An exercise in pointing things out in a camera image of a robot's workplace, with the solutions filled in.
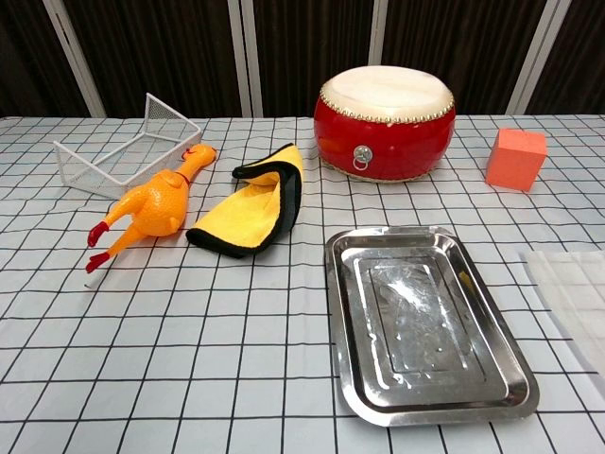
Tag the stainless steel rectangular tray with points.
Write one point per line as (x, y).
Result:
(425, 331)

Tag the yellow black-edged microfiber cloth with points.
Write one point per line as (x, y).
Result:
(236, 222)

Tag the red drum with white skin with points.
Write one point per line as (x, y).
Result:
(378, 142)

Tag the orange rubber chicken toy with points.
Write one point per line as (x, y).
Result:
(156, 203)

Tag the white black-checked tablecloth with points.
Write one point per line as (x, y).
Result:
(189, 354)

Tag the dark folding screen white frames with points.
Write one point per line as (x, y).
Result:
(307, 47)

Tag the orange foam cube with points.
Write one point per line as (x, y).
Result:
(515, 161)

